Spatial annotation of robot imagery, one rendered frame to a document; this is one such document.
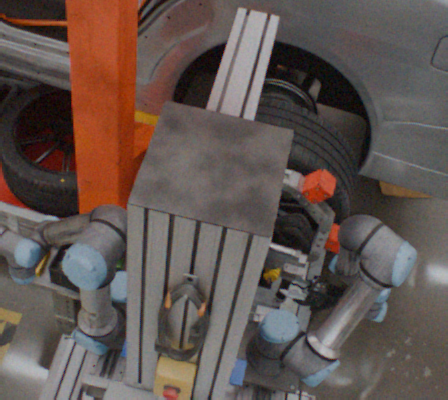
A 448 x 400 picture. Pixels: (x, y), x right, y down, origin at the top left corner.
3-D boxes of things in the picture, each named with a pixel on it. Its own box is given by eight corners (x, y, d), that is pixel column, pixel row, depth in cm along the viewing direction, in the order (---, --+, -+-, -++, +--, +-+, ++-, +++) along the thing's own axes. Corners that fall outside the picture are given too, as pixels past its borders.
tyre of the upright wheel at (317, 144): (281, 68, 253) (158, 133, 296) (265, 116, 238) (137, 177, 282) (392, 185, 281) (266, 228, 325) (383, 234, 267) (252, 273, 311)
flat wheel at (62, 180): (146, 113, 373) (147, 80, 354) (139, 223, 333) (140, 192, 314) (13, 106, 366) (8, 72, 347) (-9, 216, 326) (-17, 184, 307)
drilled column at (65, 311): (85, 316, 331) (81, 269, 298) (77, 336, 325) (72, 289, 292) (65, 310, 332) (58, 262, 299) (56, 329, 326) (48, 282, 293)
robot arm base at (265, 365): (287, 380, 237) (293, 368, 229) (241, 369, 238) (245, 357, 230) (294, 339, 246) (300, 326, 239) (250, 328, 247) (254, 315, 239)
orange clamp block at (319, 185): (317, 188, 257) (337, 179, 250) (313, 205, 252) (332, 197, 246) (304, 176, 254) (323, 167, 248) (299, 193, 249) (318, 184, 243)
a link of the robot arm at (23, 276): (48, 263, 226) (45, 244, 217) (27, 291, 219) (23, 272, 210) (27, 252, 227) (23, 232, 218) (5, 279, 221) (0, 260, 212)
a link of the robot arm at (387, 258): (289, 353, 234) (387, 219, 216) (325, 385, 229) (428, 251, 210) (272, 364, 224) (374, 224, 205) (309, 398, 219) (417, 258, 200)
